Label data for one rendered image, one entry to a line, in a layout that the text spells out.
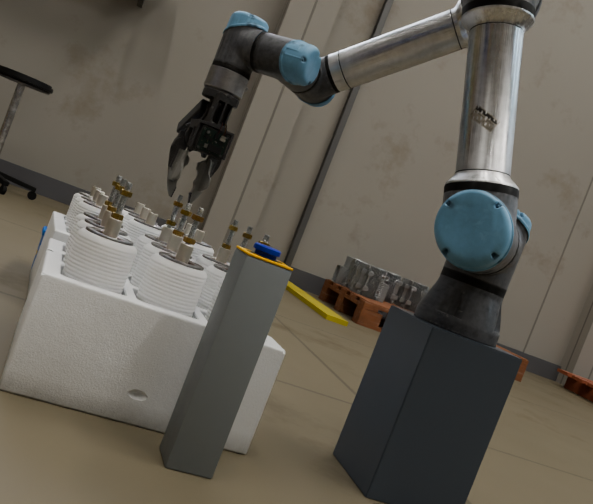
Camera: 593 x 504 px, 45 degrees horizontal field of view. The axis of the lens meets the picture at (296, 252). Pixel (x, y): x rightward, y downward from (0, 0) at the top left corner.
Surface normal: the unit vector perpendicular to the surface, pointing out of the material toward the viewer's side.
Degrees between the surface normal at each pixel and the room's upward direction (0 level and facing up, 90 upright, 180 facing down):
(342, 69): 108
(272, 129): 90
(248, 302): 90
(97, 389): 90
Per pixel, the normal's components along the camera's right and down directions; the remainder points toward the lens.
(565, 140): 0.25, 0.13
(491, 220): -0.38, 0.01
